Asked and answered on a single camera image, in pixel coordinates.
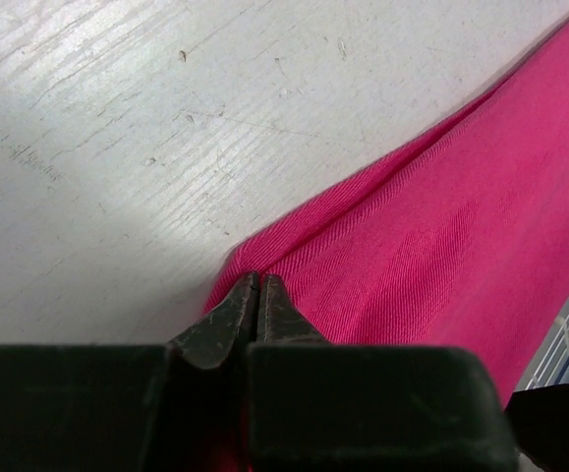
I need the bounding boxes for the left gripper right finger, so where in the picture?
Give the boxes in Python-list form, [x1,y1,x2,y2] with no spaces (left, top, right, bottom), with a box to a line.
[247,275,518,471]

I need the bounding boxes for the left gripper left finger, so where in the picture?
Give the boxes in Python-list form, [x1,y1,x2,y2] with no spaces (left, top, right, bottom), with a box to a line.
[0,272,259,471]

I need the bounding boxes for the pink trousers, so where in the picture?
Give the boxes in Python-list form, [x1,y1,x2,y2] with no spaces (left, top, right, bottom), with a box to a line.
[207,21,569,400]

